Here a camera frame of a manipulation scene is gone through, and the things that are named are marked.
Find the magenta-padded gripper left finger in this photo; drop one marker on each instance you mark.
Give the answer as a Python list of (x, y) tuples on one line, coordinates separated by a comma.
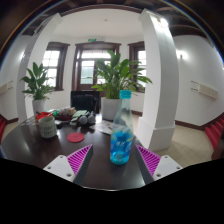
[(78, 159)]

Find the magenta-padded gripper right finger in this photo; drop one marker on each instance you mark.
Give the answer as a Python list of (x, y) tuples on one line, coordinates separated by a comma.
[(149, 159)]

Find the clear blue-labelled drink bottle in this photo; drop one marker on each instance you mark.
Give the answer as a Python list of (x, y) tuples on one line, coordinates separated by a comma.
[(121, 143)]

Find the flat round red coaster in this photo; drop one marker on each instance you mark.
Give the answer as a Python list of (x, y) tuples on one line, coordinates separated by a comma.
[(75, 137)]

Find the printed paper leaflet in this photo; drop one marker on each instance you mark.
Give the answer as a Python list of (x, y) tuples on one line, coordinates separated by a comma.
[(105, 127)]

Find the white patterned mug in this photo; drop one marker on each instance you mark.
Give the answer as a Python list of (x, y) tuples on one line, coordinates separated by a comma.
[(47, 127)]

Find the green notepad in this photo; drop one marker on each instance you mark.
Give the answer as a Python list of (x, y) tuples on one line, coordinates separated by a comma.
[(79, 113)]

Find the group of small jars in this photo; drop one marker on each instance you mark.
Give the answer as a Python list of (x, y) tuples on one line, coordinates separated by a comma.
[(66, 111)]

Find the red plastic basket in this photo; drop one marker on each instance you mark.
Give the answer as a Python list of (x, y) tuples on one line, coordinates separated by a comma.
[(43, 115)]

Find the black chair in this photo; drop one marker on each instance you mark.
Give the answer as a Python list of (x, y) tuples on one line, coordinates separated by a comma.
[(84, 101)]

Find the large potted green plant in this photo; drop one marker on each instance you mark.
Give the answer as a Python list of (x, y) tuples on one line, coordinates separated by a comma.
[(110, 108)]

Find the small potted green plant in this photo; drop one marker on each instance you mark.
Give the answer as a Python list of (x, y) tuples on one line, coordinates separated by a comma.
[(39, 107)]

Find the red carpeted stairs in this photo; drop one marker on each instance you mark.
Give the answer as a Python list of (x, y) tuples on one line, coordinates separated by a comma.
[(2, 125), (215, 131)]

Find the dark wooden glazed door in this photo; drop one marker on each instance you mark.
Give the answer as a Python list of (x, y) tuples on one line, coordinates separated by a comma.
[(87, 71)]

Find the dark-framed window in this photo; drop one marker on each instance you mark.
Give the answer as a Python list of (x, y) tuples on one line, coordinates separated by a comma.
[(50, 65), (141, 58)]

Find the green exit sign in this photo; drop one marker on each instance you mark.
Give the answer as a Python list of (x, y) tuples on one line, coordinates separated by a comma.
[(92, 40)]

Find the white wall radiator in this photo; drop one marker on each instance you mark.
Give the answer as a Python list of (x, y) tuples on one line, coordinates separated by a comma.
[(5, 87), (206, 90)]

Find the glowing wall lamp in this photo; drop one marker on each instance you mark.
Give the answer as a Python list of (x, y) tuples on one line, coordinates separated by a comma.
[(181, 54)]

